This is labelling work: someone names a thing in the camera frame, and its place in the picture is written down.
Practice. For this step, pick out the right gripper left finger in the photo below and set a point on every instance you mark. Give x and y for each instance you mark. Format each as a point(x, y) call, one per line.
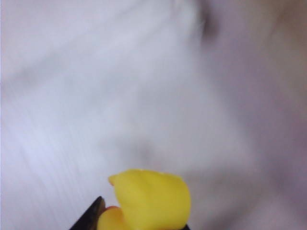
point(91, 218)

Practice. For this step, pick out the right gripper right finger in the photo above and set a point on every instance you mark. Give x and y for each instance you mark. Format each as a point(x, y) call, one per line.
point(188, 227)

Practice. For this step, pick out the yellow rubber duck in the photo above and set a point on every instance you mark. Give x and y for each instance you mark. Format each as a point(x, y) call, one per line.
point(153, 198)

